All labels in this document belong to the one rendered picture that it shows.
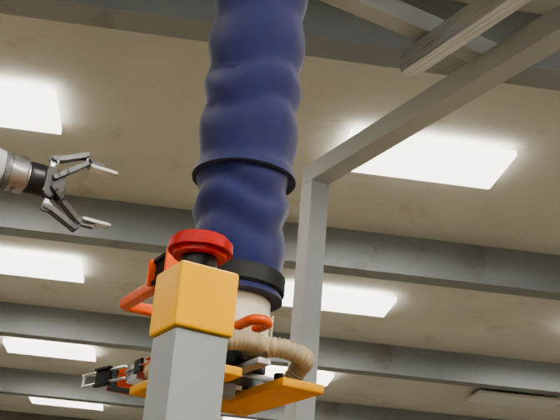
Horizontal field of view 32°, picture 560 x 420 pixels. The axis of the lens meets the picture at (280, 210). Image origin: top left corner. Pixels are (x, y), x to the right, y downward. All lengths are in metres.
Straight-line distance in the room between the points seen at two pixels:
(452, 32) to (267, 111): 2.32
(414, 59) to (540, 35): 0.57
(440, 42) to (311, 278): 1.73
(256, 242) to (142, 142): 5.52
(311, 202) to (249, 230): 3.64
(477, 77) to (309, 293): 1.61
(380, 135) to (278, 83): 3.05
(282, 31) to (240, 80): 0.17
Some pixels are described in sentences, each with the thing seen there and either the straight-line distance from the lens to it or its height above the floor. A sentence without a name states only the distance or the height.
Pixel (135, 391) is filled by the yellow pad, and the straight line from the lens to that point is 2.19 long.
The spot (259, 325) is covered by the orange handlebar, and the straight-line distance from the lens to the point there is 2.06.
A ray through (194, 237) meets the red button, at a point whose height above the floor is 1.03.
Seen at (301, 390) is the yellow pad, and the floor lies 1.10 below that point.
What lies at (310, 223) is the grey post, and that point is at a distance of 5.71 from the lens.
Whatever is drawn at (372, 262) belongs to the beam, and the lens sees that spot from 8.76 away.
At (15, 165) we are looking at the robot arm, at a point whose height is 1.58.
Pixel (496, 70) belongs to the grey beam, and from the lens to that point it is 4.72.
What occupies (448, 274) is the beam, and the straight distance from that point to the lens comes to 8.91.
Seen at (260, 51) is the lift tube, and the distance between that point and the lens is 2.32.
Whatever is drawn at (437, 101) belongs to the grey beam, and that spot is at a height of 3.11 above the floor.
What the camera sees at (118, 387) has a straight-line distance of 2.65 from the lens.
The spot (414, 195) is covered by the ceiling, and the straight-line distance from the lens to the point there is 8.10.
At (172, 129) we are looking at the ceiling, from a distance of 7.34.
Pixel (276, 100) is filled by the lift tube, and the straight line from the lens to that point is 2.27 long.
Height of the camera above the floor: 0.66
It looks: 23 degrees up
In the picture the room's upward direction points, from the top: 5 degrees clockwise
